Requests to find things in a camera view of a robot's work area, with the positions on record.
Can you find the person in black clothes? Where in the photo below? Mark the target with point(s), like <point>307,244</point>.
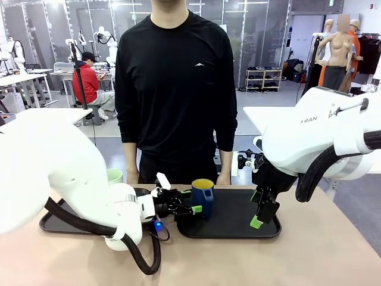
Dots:
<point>175,89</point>

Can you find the black luggage bags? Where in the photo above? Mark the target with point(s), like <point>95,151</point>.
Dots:
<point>293,68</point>

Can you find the person's right hand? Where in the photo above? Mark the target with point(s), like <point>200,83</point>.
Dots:
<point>133,177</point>

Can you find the pale bald mannequin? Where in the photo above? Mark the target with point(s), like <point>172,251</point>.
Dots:
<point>329,26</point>

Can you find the black tripod pole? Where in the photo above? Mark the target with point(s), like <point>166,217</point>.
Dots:
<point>78,71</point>

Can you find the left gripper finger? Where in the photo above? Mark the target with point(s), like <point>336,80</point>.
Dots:
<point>190,211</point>
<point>184,195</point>

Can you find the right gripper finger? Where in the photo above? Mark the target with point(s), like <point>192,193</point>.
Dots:
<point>268,211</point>
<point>261,195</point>

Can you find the blue mug yellow inside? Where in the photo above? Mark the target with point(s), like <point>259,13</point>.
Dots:
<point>199,198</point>

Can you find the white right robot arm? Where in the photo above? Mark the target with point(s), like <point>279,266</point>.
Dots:
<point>312,131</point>

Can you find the person's right forearm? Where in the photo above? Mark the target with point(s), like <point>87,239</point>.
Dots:
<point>131,158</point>

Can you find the mannequin orange clothes hat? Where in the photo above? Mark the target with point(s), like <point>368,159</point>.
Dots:
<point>355,44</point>

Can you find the pale green plastic cup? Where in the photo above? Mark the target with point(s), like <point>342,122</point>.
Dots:
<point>116,175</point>

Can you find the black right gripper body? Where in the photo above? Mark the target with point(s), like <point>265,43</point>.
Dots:
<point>271,177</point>

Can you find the white workshop desk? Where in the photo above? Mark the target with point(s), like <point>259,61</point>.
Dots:
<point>18,79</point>
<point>62,73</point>

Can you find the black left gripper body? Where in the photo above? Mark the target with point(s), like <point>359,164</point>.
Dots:
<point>166,204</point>

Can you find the white humanoid robot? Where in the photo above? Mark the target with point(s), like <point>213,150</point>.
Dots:
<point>18,53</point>

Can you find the seated person red jacket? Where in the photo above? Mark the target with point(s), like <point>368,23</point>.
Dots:
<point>86,80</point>

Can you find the hanging black trousers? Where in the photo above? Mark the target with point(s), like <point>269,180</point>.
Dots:
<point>311,77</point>

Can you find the person's left hand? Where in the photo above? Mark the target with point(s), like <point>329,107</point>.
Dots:
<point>224,179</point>

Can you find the person's left forearm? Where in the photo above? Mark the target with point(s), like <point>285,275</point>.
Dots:
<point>225,162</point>

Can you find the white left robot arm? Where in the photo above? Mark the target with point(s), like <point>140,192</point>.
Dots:
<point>59,155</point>

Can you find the rack of black clothes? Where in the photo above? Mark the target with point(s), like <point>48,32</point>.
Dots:
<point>369,53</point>

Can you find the wooden shoe rack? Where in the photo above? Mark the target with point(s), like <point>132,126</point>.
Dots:
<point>263,79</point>

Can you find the black plastic serving tray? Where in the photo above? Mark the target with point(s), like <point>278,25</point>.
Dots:
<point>56,226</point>
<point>232,220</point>

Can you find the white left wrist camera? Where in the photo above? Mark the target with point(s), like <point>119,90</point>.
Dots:
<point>163,178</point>

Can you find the bare mannequin grey trousers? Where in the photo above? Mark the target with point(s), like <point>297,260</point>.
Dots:
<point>337,47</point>

